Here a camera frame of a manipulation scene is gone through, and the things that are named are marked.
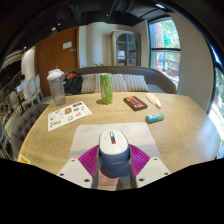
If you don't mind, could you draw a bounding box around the small striped cushion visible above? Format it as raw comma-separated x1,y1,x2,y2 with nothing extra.
80,73,101,94

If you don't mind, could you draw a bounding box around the grey curved sofa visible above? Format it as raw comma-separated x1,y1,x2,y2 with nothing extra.
63,65,178,95

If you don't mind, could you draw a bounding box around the large glass window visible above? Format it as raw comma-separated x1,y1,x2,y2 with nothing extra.
148,18,183,89
207,43,224,159

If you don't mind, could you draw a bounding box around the clear shaker bottle white lid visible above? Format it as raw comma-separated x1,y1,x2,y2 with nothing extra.
46,68,67,107

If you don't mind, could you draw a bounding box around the wide striped cushion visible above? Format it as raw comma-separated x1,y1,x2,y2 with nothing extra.
111,73,150,93

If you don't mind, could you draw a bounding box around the group of white chairs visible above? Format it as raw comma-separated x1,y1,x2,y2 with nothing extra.
8,73,44,111

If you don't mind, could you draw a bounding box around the person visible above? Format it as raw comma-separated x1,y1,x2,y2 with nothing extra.
14,73,30,101

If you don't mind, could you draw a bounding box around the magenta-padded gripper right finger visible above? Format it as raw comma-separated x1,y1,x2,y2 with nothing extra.
129,143,173,189

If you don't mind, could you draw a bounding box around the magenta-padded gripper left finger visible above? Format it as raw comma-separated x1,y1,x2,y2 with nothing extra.
57,143,100,190

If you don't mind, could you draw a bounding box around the white tube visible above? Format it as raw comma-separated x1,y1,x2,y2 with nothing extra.
145,92,163,110

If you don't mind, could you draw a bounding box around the white sticker sheet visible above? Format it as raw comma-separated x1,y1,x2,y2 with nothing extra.
47,100,93,132

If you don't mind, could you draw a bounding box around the green drink can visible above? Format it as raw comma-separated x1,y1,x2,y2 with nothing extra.
99,72,114,105

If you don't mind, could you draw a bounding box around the small teal box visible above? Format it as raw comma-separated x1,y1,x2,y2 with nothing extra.
145,112,165,124

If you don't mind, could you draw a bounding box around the black and red flat box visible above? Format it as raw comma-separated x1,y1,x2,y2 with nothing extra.
122,95,149,112

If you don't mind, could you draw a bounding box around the arched glass-door cabinet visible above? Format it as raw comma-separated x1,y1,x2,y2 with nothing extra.
110,29,142,67

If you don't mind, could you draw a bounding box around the white and blue computer mouse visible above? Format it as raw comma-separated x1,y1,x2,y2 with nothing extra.
98,129,132,179

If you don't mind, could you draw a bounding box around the brown wooden door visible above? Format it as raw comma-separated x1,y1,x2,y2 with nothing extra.
34,26,80,98

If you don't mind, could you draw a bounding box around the group of blue chairs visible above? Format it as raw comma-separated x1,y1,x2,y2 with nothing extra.
0,119,13,159

